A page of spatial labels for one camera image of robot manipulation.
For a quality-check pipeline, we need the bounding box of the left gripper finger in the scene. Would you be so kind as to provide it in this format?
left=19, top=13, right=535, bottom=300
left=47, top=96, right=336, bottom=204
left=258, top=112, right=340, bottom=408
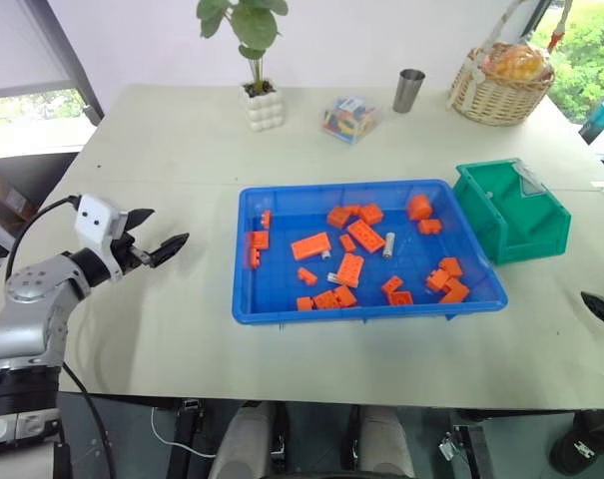
left=147, top=232, right=191, bottom=270
left=124, top=208, right=157, bottom=234

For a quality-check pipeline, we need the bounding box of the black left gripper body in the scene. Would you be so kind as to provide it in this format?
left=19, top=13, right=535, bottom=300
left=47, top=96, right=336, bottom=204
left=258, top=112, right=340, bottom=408
left=110, top=229, right=153, bottom=275

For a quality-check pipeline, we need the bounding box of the green plastic bin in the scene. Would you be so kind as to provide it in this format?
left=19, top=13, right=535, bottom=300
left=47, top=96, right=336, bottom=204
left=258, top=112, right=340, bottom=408
left=452, top=157, right=574, bottom=267

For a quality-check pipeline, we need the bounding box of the clear box of coloured bricks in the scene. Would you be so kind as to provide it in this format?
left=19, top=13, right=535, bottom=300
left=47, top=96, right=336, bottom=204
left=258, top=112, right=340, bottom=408
left=321, top=95, right=385, bottom=147

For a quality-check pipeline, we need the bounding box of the blue plastic tray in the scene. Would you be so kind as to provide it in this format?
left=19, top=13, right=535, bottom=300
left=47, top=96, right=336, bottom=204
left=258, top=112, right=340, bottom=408
left=230, top=179, right=510, bottom=326

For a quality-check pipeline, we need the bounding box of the black rounded shoe shape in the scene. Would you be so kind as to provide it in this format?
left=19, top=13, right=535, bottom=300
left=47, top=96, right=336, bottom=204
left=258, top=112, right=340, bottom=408
left=549, top=409, right=604, bottom=476

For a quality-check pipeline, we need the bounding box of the large flat orange block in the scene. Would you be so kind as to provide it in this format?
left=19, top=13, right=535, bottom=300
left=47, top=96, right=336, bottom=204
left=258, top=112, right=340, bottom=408
left=291, top=232, right=333, bottom=262

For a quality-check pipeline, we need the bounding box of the clear label card holder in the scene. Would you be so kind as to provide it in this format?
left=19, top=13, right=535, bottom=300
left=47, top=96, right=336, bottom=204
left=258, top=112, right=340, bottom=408
left=512, top=163, right=548, bottom=197

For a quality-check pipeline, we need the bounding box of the white bubbly plant pot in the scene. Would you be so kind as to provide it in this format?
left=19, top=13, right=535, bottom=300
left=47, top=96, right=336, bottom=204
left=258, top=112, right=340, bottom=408
left=239, top=80, right=288, bottom=133

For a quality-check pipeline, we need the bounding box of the long orange studded block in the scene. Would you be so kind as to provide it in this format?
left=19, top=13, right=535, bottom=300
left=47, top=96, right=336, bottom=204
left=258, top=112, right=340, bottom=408
left=335, top=252, right=366, bottom=288
left=346, top=219, right=386, bottom=252

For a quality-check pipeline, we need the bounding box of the teal water bottle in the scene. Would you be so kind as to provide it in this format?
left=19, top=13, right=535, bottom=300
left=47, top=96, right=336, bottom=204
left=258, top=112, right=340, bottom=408
left=578, top=91, right=604, bottom=147

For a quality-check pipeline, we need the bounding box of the grey rounded shape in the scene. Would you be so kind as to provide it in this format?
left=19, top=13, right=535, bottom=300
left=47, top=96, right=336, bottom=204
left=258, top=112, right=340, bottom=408
left=357, top=404, right=416, bottom=479
left=208, top=400, right=284, bottom=479

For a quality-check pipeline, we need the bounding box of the green leafy plant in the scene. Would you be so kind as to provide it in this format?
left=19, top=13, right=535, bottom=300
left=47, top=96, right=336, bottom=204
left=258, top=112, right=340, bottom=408
left=196, top=0, right=290, bottom=96

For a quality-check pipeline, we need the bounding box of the wrapped bread in basket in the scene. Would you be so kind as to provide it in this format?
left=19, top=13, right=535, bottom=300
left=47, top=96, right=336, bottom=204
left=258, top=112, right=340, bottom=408
left=489, top=41, right=553, bottom=82

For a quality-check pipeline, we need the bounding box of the stainless steel cup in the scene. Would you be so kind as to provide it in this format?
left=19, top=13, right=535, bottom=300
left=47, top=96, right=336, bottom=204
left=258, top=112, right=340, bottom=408
left=391, top=68, right=427, bottom=115

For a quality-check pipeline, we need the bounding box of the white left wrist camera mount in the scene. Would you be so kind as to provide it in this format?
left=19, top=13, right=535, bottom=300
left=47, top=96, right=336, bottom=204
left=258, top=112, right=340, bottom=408
left=74, top=194, right=131, bottom=281

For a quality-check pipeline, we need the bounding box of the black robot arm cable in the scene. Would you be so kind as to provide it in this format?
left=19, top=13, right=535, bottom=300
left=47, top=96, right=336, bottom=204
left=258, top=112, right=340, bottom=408
left=3, top=195, right=81, bottom=281
left=56, top=361, right=117, bottom=479

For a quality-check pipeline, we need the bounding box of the black window frame post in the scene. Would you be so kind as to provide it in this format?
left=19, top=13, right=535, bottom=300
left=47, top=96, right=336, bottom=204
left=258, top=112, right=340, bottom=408
left=20, top=0, right=106, bottom=127

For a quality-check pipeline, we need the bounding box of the white thin cable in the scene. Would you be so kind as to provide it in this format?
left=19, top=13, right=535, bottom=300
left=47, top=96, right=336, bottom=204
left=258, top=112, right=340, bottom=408
left=150, top=405, right=218, bottom=459

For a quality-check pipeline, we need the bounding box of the metal clamp bracket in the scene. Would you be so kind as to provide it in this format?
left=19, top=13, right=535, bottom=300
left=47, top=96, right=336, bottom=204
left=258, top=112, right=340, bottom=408
left=437, top=424, right=483, bottom=479

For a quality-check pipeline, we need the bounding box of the wicker basket with handle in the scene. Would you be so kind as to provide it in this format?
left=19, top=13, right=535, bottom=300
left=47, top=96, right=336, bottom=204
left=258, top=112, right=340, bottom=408
left=447, top=0, right=557, bottom=127

